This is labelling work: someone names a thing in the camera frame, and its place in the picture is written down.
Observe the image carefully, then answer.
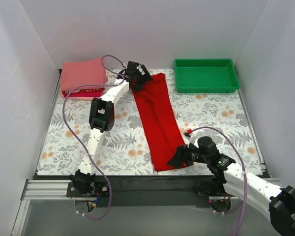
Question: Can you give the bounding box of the red t shirt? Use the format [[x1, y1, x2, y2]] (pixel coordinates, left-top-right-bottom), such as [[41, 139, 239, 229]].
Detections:
[[134, 73, 185, 172]]

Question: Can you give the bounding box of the green plastic tray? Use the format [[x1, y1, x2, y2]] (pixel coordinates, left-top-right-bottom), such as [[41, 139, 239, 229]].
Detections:
[[174, 59, 240, 93]]

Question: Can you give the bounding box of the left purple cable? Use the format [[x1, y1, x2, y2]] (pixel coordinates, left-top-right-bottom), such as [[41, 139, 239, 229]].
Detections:
[[62, 55, 127, 221]]

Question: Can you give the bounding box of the aluminium frame rail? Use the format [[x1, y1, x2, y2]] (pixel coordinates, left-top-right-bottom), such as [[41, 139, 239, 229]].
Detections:
[[11, 178, 295, 236]]

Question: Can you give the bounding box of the floral table mat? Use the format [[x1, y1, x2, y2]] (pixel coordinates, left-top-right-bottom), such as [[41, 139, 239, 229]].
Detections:
[[36, 69, 264, 176]]

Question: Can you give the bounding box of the red patterned folded shirt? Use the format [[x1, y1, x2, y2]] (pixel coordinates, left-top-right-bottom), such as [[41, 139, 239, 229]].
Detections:
[[69, 88, 104, 98]]

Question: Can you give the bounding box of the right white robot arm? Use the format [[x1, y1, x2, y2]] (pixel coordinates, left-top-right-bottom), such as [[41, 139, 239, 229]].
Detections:
[[168, 137, 295, 236]]

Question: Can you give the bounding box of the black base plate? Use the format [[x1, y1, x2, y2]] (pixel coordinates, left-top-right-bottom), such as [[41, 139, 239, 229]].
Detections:
[[66, 175, 243, 208]]

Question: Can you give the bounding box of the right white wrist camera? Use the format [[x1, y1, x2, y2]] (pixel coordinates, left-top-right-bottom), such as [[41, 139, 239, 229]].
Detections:
[[183, 129, 194, 143]]

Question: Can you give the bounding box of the pink folded shirt on top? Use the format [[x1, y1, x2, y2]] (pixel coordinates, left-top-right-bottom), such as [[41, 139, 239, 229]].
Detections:
[[60, 58, 108, 91]]

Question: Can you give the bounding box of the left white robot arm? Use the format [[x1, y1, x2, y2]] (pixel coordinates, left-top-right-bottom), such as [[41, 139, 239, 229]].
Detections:
[[78, 61, 152, 176]]

